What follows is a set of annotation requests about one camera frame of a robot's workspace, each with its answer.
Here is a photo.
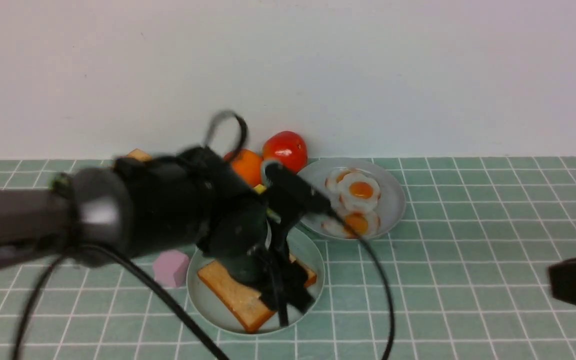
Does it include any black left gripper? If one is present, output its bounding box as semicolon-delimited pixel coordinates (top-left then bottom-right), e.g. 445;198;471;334
113;146;314;328

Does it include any toast slice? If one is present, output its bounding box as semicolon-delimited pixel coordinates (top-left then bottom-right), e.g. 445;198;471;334
197;252;318;334
125;148;153;162

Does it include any fried egg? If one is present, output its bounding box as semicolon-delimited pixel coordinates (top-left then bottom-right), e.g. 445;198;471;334
321;209;381;239
337;172;381;214
324;168;366;196

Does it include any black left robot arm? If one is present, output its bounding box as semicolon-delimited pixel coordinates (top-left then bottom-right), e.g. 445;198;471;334
0;146;326;313

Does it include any mint green centre plate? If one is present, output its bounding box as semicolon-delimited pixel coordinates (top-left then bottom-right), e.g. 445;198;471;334
186;226;326;336

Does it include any yellow cube block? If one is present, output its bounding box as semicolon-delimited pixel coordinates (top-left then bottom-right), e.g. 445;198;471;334
253;184;267;195

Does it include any orange fruit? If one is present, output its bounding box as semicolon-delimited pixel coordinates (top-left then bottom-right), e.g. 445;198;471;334
224;149;264;188

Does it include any pink cube block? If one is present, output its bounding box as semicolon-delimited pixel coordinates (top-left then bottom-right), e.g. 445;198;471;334
152;250;191;289

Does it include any red tomato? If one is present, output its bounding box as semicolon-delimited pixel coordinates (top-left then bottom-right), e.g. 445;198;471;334
262;131;309;173

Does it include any grey egg plate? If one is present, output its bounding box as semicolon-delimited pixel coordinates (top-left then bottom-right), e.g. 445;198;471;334
298;157;406;239

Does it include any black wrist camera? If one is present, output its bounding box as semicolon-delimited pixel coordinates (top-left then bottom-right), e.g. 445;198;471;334
261;159;333;255

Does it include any black camera cable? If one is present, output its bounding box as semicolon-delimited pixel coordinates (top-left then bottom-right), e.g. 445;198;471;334
10;111;395;360

